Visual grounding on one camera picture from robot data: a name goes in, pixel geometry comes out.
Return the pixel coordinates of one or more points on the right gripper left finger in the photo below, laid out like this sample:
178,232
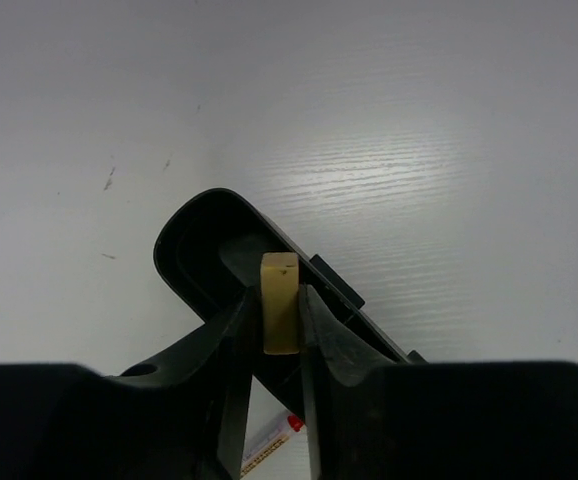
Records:
180,414

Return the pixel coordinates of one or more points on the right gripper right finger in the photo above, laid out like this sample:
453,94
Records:
369,417

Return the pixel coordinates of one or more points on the beige eraser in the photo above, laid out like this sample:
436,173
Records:
279,283

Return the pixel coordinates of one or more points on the black oblong container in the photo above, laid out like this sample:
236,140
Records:
210,252

